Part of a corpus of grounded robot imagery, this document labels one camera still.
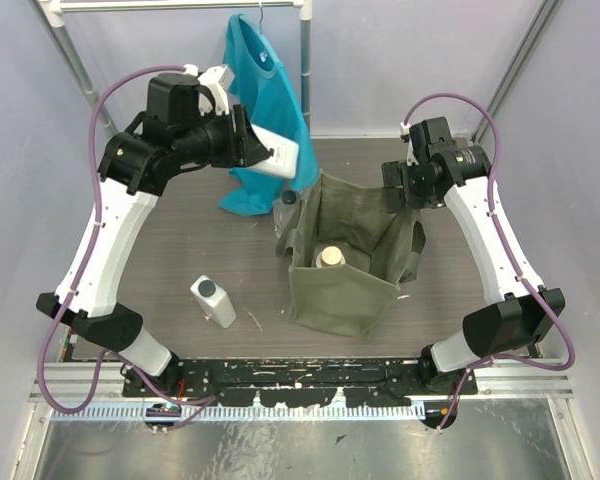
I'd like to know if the white bottle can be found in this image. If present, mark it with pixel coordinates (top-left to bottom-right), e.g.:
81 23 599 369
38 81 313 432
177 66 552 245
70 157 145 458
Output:
190 275 237 329
249 125 299 180

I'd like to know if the clear bottle black cap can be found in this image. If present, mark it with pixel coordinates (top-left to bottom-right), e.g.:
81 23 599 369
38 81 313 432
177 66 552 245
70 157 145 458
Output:
272 189 300 238

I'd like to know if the olive canvas bag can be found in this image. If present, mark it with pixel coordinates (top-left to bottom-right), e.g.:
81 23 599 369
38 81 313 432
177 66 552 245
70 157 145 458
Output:
276 173 426 338

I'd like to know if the beige round bottle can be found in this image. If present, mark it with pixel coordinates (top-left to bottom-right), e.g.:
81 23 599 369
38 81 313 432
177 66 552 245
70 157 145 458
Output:
315 245 346 268

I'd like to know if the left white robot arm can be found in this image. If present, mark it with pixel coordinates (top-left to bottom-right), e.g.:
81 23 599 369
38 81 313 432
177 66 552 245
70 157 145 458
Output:
36 105 290 396

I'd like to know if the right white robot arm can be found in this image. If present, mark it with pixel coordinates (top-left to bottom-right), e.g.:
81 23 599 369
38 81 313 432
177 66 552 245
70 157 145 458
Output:
381 142 566 394

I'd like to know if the teal t-shirt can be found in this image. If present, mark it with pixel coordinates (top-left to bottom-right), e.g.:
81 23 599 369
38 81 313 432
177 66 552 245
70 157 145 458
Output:
219 14 319 216

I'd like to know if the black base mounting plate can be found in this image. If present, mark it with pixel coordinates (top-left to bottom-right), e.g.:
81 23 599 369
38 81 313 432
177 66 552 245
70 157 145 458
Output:
122 357 479 409

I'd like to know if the white metal clothes rack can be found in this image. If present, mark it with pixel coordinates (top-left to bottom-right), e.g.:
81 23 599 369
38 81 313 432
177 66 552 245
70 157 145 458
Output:
19 1 314 135

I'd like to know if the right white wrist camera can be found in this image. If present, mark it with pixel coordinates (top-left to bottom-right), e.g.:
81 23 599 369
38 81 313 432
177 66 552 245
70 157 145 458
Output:
400 116 457 164

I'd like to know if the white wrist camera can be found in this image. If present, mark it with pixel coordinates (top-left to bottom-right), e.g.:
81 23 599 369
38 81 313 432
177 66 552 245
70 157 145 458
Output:
400 116 457 164
184 64 234 115

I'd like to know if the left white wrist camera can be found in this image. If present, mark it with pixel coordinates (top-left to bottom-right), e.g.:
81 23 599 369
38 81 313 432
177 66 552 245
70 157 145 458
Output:
184 64 234 115

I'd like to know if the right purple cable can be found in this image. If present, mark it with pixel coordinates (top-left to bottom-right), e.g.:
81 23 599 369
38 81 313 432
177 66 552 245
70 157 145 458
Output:
402 92 577 431

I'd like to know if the purple cable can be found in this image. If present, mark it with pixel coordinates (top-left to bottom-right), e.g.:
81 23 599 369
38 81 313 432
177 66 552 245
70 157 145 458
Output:
402 92 577 431
37 64 216 431

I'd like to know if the wire clothes hanger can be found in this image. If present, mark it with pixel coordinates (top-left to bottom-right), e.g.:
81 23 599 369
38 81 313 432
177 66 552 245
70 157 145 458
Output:
258 0 266 35

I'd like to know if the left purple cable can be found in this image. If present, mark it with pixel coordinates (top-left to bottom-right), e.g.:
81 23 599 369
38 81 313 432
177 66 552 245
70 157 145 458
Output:
37 64 216 431

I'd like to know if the white slotted cable duct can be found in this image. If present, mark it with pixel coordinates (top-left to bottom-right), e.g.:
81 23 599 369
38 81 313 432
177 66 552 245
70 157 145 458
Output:
51 402 426 423

